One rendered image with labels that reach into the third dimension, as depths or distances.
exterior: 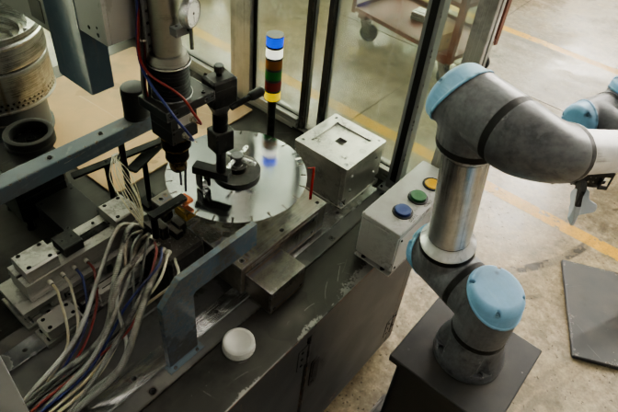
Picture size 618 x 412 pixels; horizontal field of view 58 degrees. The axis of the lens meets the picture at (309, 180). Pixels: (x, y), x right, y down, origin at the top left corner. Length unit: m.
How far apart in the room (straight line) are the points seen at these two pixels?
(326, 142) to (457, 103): 0.68
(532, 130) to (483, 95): 0.09
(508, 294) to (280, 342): 0.48
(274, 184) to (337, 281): 0.29
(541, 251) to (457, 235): 1.65
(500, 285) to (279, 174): 0.55
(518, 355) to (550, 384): 0.96
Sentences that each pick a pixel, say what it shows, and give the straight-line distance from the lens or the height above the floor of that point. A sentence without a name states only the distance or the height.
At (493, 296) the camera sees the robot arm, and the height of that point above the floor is 0.97.
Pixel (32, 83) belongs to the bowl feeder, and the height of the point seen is 0.96.
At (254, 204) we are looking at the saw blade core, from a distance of 1.24.
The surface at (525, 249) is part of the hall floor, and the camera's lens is 2.72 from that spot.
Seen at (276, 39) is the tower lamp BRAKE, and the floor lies 1.16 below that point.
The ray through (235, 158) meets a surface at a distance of 1.28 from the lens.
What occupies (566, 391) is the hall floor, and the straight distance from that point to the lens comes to 2.34.
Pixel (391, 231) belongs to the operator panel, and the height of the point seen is 0.89.
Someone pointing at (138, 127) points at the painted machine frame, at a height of 1.03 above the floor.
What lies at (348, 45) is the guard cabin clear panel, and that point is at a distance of 1.56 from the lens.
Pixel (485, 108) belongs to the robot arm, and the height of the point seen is 1.37.
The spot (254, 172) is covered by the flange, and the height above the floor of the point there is 0.96.
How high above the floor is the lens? 1.81
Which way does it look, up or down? 41 degrees down
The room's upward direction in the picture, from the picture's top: 6 degrees clockwise
